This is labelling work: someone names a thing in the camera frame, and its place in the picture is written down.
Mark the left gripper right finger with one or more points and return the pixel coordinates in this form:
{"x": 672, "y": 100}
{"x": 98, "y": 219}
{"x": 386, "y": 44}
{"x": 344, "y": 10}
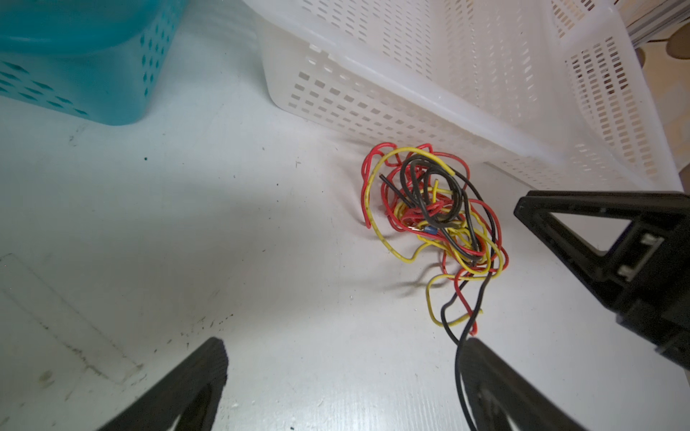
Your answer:
{"x": 494, "y": 396}

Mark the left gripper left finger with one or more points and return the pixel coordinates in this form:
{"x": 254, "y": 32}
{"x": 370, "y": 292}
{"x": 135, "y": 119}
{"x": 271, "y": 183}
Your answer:
{"x": 185, "y": 399}

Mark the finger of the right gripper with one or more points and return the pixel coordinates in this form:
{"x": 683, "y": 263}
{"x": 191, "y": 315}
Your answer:
{"x": 644, "y": 277}

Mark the middle white plastic basket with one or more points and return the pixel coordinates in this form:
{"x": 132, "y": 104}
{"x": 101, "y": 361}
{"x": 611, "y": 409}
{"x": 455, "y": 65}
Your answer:
{"x": 550, "y": 92}

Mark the teal plastic basket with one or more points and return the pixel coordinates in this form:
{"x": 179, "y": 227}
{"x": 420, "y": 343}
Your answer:
{"x": 97, "y": 60}

